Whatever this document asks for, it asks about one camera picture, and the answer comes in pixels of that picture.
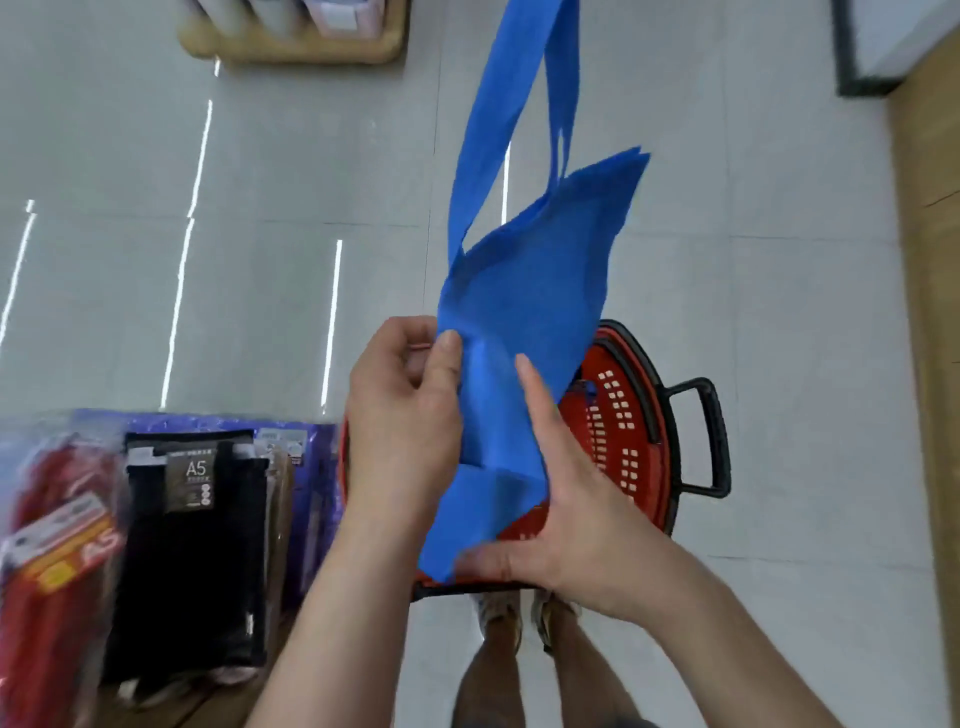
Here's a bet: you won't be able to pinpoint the person's left forearm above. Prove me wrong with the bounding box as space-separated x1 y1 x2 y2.
244 513 437 728

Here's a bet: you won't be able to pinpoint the red shopping basket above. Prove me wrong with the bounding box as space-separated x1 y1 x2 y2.
336 319 734 600

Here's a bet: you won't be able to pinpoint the light blue non-woven bag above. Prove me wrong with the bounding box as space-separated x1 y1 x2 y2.
417 0 653 587

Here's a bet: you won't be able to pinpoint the person's right leg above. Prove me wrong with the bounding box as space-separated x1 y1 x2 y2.
552 612 650 728

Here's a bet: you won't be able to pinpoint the person's left hand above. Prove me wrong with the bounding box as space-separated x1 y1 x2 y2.
343 315 467 545

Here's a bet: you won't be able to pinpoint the black A5 notebook pack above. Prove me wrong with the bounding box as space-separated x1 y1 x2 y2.
99 429 281 704

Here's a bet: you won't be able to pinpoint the person's leg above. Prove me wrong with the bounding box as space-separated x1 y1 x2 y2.
453 636 530 728
552 612 650 728

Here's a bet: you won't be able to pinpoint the white cabinet with dark edge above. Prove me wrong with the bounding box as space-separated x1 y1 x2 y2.
831 0 960 101

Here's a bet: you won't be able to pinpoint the red wrapped goods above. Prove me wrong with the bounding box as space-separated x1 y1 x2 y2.
0 432 131 728

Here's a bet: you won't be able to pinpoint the person's left leg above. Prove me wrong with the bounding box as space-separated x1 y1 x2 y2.
453 636 530 728

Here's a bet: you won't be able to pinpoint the wooden panel cabinet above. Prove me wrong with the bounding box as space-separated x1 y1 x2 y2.
886 30 960 710

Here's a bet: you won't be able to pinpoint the person's right shoe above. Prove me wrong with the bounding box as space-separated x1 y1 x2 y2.
531 589 581 656

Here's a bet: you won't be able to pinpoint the person's right hand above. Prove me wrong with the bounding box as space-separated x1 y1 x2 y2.
454 354 680 626

